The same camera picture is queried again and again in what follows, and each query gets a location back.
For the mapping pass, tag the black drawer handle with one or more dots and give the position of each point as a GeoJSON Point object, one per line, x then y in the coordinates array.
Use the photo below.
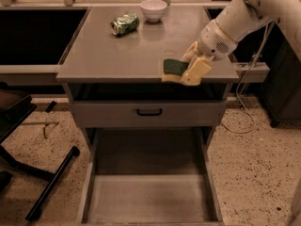
{"type": "Point", "coordinates": [149, 113]}

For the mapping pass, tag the green and yellow sponge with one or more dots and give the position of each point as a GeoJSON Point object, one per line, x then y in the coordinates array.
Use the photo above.
{"type": "Point", "coordinates": [173, 70]}

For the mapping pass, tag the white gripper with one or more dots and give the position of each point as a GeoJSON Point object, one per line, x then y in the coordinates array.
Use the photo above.
{"type": "Point", "coordinates": [213, 40]}

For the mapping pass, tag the grey drawer cabinet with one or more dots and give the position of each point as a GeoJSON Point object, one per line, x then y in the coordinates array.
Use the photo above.
{"type": "Point", "coordinates": [102, 67]}

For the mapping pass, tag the open grey bottom drawer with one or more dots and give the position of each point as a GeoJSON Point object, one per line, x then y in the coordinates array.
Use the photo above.
{"type": "Point", "coordinates": [149, 178]}

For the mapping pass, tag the closed grey drawer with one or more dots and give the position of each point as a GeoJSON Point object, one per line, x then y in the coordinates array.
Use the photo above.
{"type": "Point", "coordinates": [126, 114]}

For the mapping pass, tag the crushed green soda can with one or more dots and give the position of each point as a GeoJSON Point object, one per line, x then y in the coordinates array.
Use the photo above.
{"type": "Point", "coordinates": [125, 24]}

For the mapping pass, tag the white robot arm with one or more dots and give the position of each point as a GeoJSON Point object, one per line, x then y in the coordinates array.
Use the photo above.
{"type": "Point", "coordinates": [262, 183]}

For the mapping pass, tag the white ceramic bowl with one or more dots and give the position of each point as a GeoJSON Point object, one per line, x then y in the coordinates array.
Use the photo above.
{"type": "Point", "coordinates": [153, 10]}

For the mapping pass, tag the grey side rail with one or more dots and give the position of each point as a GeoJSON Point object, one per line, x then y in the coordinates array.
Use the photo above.
{"type": "Point", "coordinates": [248, 74]}

